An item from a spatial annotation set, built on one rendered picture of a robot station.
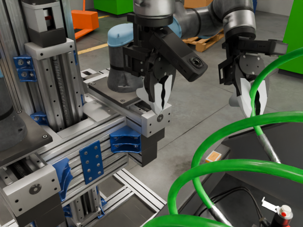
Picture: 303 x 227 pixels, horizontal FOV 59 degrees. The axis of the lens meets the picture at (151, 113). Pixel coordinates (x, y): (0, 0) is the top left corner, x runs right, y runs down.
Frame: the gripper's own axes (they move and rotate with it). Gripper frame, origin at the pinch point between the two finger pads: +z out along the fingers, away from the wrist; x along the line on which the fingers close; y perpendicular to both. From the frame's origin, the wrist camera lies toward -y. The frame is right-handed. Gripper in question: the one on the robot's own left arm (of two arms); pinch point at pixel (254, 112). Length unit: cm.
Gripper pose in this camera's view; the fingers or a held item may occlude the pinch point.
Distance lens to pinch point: 64.0
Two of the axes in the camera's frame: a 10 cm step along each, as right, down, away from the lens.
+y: -3.5, 2.0, 9.2
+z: 0.3, 9.8, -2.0
